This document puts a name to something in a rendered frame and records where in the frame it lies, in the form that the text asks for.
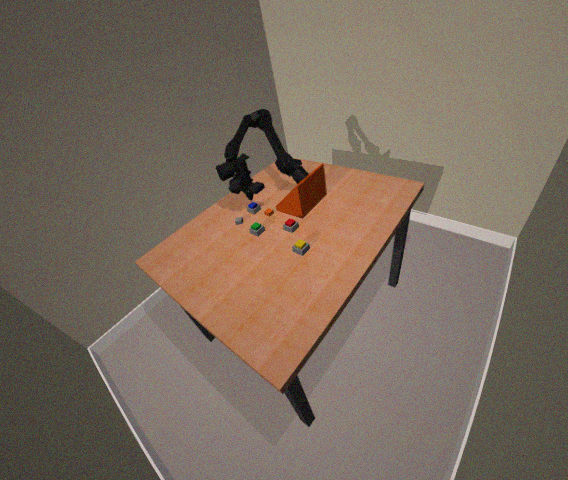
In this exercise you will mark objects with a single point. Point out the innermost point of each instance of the blue button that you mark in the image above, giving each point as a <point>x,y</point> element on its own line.
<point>253,208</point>

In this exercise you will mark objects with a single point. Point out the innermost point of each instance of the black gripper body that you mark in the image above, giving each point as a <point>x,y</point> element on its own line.
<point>254,187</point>

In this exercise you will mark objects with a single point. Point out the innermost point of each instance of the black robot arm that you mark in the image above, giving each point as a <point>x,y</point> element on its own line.
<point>285,163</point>

